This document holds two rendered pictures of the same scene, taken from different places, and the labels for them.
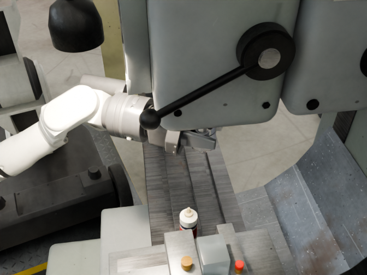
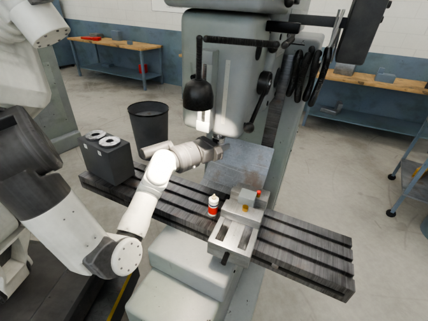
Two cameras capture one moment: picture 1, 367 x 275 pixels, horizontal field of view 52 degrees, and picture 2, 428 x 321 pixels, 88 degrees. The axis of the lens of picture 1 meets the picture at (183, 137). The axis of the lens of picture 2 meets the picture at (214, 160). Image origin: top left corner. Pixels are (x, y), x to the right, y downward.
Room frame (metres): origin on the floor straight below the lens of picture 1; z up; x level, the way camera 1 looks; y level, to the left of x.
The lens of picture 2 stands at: (0.19, 0.56, 1.63)
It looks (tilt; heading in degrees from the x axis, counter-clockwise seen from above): 34 degrees down; 301
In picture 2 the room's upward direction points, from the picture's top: 4 degrees clockwise
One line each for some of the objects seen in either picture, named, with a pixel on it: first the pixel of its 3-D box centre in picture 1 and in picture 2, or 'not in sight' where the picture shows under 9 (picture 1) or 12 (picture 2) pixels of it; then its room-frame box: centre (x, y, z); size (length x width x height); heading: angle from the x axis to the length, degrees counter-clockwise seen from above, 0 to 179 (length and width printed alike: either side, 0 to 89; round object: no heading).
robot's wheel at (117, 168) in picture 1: (120, 187); not in sight; (1.03, 0.26, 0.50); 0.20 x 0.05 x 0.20; 25
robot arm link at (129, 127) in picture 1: (157, 123); (197, 153); (0.56, 0.05, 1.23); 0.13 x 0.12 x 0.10; 163
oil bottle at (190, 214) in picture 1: (188, 222); (213, 204); (0.51, -0.01, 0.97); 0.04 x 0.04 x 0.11
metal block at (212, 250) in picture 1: (212, 257); (246, 199); (0.39, -0.06, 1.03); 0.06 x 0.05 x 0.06; 10
